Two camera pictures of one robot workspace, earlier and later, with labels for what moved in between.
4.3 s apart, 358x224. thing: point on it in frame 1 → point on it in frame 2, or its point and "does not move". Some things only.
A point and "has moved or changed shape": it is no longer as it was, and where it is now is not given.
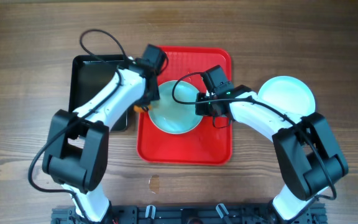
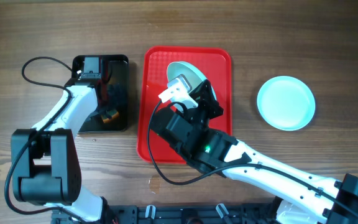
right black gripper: x=201 y=111 → x=206 y=99
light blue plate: x=170 y=116 has moved or changed shape
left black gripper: x=154 y=96 → x=115 y=97
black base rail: x=219 y=214 does not move
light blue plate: x=289 y=94 does not move
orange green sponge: x=138 y=108 has moved or changed shape
